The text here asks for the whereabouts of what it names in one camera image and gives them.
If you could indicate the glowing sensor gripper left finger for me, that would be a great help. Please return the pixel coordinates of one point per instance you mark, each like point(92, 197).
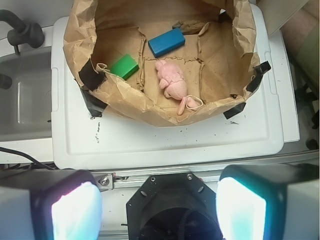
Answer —
point(43, 204)

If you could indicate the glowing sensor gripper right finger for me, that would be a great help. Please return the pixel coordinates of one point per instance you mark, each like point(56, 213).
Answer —
point(269, 202)

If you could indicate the blue wooden block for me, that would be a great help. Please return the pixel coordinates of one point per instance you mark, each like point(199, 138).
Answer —
point(166, 42)

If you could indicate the green wooden block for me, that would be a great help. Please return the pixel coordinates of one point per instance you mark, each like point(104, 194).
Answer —
point(125, 67)

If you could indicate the grey toy sink basin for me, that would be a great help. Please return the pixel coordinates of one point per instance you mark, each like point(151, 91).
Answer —
point(26, 95)

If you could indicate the pink plush toy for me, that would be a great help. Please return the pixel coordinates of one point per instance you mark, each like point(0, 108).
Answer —
point(174, 85)

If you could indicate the grey toy faucet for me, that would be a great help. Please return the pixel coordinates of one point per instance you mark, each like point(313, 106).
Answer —
point(22, 32)

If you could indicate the brown paper bag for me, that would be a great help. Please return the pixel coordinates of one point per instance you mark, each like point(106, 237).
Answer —
point(218, 59)

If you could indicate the aluminium frame rail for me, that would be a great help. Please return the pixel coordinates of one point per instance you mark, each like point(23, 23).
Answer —
point(206, 173)

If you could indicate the black octagonal mount plate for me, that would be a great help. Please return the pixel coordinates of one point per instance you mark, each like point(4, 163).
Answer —
point(176, 206)

